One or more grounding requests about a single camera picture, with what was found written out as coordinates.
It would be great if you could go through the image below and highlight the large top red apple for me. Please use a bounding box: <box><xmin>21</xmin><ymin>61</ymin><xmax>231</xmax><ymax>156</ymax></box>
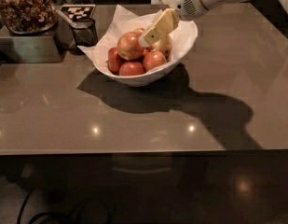
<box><xmin>117</xmin><ymin>32</ymin><xmax>144</xmax><ymax>60</ymax></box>

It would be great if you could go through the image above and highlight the back small red apple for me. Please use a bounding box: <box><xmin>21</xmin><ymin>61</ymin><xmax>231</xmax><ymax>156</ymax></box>
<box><xmin>133</xmin><ymin>28</ymin><xmax>145</xmax><ymax>35</ymax></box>

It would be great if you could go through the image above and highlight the grey metal box stand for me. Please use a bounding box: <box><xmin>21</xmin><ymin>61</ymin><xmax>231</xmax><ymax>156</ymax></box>
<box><xmin>0</xmin><ymin>22</ymin><xmax>73</xmax><ymax>63</ymax></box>

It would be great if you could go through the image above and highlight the left red apple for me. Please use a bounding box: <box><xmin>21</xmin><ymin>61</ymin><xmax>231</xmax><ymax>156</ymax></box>
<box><xmin>107</xmin><ymin>47</ymin><xmax>125</xmax><ymax>73</ymax></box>

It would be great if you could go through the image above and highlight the black floor cable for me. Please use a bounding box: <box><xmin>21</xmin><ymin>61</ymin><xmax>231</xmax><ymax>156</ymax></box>
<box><xmin>16</xmin><ymin>187</ymin><xmax>117</xmax><ymax>224</ymax></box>

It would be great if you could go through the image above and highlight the black white marker tag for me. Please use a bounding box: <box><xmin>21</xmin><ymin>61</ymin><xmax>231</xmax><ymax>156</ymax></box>
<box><xmin>61</xmin><ymin>5</ymin><xmax>96</xmax><ymax>21</ymax></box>

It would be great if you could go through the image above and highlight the pale yellow-red apple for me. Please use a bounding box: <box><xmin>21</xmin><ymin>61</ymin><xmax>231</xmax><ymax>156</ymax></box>
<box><xmin>148</xmin><ymin>35</ymin><xmax>172</xmax><ymax>58</ymax></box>

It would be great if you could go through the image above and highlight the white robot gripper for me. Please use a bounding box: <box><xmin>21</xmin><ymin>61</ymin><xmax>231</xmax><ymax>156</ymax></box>
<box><xmin>139</xmin><ymin>0</ymin><xmax>208</xmax><ymax>48</ymax></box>

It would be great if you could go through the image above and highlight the front centre red apple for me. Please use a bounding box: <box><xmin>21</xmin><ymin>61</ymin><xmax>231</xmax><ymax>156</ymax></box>
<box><xmin>119</xmin><ymin>62</ymin><xmax>144</xmax><ymax>77</ymax></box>

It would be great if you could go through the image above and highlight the front right red apple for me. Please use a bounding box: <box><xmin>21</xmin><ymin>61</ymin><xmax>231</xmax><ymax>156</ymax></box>
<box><xmin>143</xmin><ymin>50</ymin><xmax>167</xmax><ymax>72</ymax></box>

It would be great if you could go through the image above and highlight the white ceramic bowl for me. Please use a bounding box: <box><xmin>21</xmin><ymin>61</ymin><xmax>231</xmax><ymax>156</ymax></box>
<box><xmin>94</xmin><ymin>12</ymin><xmax>199</xmax><ymax>88</ymax></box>

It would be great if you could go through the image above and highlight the white paper liner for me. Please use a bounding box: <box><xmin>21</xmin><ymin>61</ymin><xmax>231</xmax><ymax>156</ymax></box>
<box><xmin>79</xmin><ymin>5</ymin><xmax>198</xmax><ymax>77</ymax></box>

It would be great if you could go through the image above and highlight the black mesh cup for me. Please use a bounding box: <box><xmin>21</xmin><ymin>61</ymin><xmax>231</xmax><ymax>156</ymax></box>
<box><xmin>71</xmin><ymin>19</ymin><xmax>98</xmax><ymax>47</ymax></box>

